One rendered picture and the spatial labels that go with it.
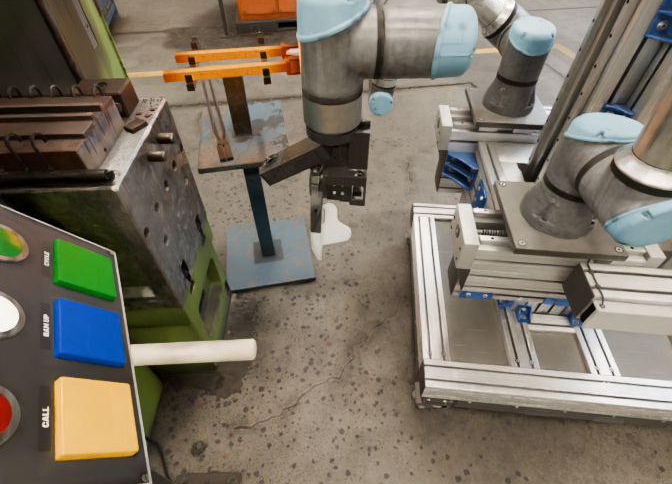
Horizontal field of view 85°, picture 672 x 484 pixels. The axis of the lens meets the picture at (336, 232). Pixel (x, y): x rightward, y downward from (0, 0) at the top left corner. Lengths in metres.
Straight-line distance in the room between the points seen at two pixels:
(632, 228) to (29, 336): 0.78
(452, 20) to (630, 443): 1.53
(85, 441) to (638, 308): 0.95
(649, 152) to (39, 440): 0.77
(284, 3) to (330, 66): 4.02
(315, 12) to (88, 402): 0.44
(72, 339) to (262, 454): 1.04
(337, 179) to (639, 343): 1.36
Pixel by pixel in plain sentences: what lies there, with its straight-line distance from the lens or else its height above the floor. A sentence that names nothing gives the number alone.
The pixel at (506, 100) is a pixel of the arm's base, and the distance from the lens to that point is 1.26.
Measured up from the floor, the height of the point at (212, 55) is 0.95.
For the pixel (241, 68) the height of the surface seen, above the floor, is 0.95.
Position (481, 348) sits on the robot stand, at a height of 0.21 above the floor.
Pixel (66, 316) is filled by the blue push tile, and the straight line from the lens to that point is 0.50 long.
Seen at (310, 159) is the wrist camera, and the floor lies 1.09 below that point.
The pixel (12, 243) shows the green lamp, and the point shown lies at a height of 1.08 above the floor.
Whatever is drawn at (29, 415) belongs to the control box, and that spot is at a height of 1.06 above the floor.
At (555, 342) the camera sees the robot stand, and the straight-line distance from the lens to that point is 1.52.
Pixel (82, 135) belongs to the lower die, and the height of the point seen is 0.99.
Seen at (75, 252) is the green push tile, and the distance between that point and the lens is 0.59.
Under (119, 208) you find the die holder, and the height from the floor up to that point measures 0.86.
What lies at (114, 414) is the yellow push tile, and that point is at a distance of 0.47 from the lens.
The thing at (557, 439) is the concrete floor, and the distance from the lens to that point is 1.62.
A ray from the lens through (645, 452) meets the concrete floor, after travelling 1.75.
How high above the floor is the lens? 1.39
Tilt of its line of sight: 47 degrees down
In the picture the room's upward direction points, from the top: straight up
